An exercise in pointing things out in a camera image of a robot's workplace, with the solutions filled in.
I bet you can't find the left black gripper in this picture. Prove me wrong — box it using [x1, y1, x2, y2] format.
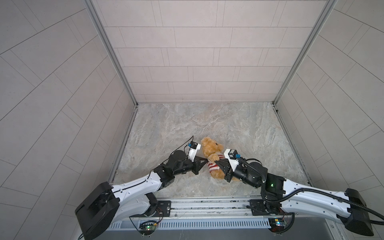
[171, 157, 208, 177]

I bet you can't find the red white striped knit sweater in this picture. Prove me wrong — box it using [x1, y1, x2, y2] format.
[208, 153, 225, 173]

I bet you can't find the brown plush teddy bear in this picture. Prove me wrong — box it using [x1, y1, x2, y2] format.
[201, 137, 225, 180]

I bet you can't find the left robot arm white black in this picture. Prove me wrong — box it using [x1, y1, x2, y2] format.
[75, 150, 208, 240]

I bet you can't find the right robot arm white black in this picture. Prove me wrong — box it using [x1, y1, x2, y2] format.
[216, 159, 374, 237]

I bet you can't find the white ventilation grille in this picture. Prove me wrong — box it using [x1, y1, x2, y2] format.
[107, 218, 271, 231]

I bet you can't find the right green circuit board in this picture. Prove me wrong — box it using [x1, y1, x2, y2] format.
[268, 218, 287, 233]

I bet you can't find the green circuit board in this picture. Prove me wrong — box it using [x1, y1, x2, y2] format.
[268, 218, 287, 233]
[139, 220, 159, 236]

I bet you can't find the left green circuit board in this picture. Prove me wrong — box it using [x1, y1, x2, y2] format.
[139, 220, 159, 236]

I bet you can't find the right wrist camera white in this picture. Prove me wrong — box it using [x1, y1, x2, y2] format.
[224, 149, 241, 172]

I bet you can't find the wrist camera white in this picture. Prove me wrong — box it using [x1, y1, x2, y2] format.
[188, 141, 201, 162]
[224, 149, 241, 172]

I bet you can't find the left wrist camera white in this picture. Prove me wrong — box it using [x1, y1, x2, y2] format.
[188, 141, 201, 162]

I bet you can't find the aluminium mounting rail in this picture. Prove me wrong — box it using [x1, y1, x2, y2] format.
[102, 194, 319, 224]

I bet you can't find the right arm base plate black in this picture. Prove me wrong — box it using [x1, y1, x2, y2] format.
[247, 199, 284, 216]

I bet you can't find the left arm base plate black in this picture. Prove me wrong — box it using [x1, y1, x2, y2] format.
[133, 201, 172, 218]

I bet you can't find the right black corrugated cable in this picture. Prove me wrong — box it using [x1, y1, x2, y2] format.
[236, 155, 384, 234]

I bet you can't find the right aluminium corner post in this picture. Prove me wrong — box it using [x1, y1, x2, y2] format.
[272, 0, 337, 108]

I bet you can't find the aluminium corner post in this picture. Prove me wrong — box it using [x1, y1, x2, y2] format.
[272, 0, 337, 108]
[83, 0, 138, 108]

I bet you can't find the left aluminium corner post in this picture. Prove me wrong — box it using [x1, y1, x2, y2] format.
[83, 0, 138, 108]

